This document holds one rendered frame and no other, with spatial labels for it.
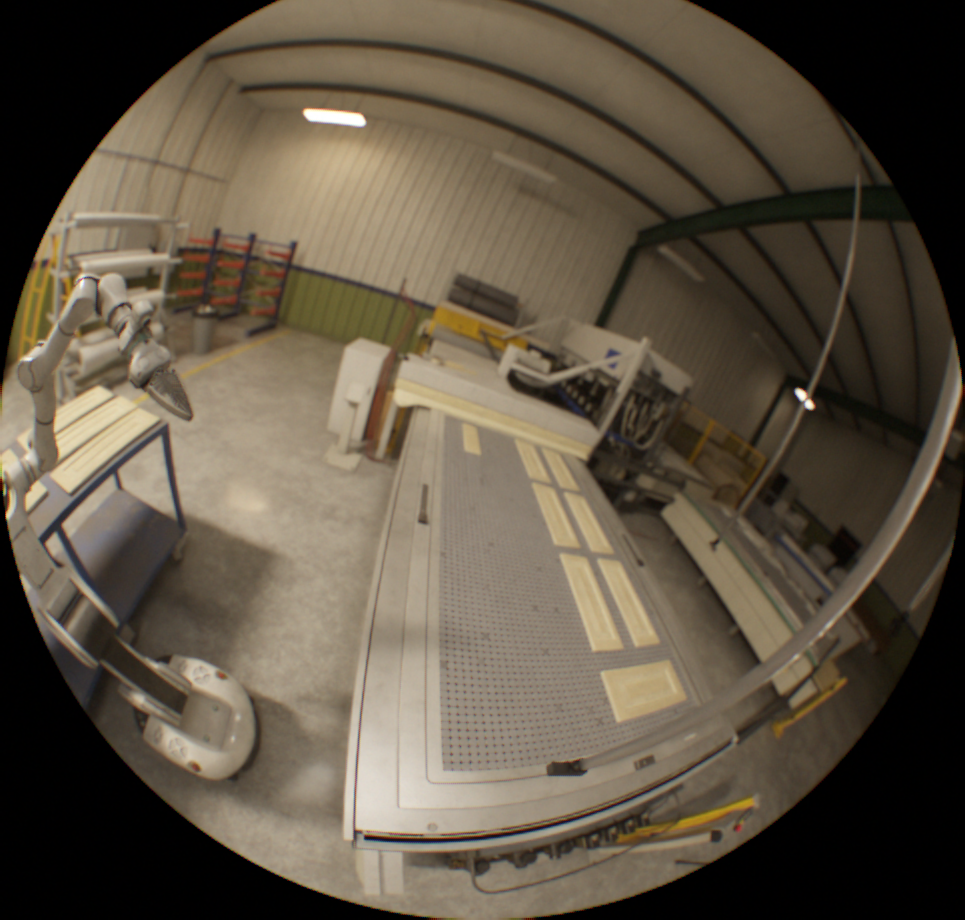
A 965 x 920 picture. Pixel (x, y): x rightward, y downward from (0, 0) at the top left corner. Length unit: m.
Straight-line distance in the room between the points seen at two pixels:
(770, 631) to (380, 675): 4.08
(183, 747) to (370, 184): 8.23
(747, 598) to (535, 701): 3.61
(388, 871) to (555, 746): 0.77
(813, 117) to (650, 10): 2.02
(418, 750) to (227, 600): 1.57
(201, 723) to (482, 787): 1.18
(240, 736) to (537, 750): 1.18
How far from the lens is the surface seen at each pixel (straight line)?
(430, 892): 2.12
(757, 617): 4.52
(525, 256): 7.39
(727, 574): 4.72
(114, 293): 0.84
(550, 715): 1.35
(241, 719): 1.67
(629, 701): 1.61
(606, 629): 1.74
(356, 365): 3.52
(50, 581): 1.23
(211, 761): 1.67
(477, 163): 7.79
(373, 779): 1.12
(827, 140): 5.09
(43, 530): 1.53
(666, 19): 4.50
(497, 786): 1.20
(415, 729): 1.14
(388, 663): 1.22
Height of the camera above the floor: 1.96
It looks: 23 degrees down
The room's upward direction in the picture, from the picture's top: 24 degrees clockwise
